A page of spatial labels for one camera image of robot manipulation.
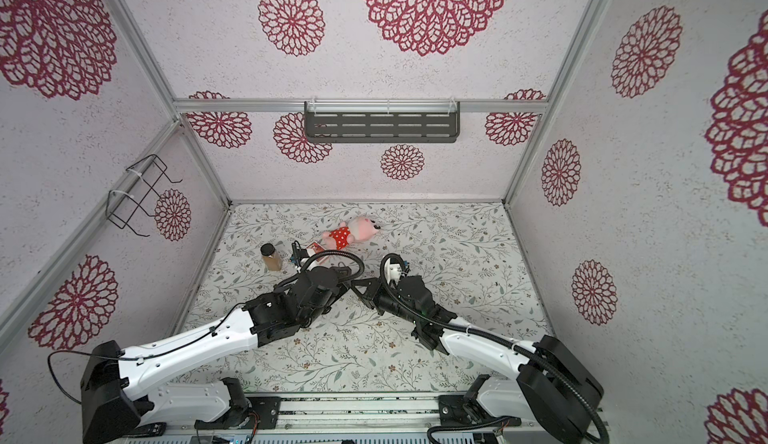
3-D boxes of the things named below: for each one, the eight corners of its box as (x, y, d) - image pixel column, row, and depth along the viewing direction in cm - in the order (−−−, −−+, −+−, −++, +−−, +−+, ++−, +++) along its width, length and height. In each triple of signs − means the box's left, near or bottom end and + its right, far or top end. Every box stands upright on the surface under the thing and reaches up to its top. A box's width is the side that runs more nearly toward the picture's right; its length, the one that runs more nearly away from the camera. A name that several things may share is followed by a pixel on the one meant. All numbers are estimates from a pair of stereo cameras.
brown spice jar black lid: (267, 272, 103) (258, 255, 95) (270, 260, 106) (262, 243, 98) (280, 272, 103) (271, 255, 95) (283, 260, 106) (275, 243, 98)
